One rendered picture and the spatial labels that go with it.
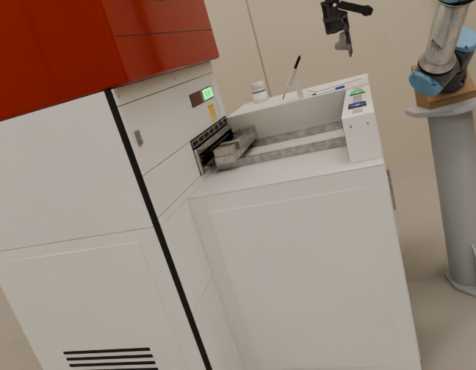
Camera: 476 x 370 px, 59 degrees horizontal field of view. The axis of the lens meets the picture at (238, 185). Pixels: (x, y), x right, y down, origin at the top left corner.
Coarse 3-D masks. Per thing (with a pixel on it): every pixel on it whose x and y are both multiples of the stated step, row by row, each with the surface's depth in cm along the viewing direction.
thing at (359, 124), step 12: (348, 96) 155; (360, 96) 151; (360, 108) 130; (372, 108) 124; (348, 120) 122; (360, 120) 122; (372, 120) 121; (348, 132) 124; (360, 132) 123; (372, 132) 122; (348, 144) 125; (360, 144) 124; (372, 144) 123; (360, 156) 125; (372, 156) 124
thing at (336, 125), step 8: (304, 128) 177; (312, 128) 174; (320, 128) 173; (328, 128) 173; (336, 128) 172; (272, 136) 181; (280, 136) 179; (288, 136) 178; (296, 136) 177; (304, 136) 176; (256, 144) 183; (264, 144) 182
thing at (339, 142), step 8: (312, 144) 149; (320, 144) 148; (328, 144) 148; (336, 144) 147; (344, 144) 146; (272, 152) 154; (280, 152) 153; (288, 152) 152; (296, 152) 152; (304, 152) 151; (240, 160) 158; (248, 160) 157; (256, 160) 157; (264, 160) 156; (224, 168) 161
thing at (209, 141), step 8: (224, 128) 181; (216, 136) 171; (232, 136) 191; (200, 144) 158; (208, 144) 161; (200, 152) 153; (200, 160) 152; (208, 160) 160; (200, 168) 152; (208, 168) 157
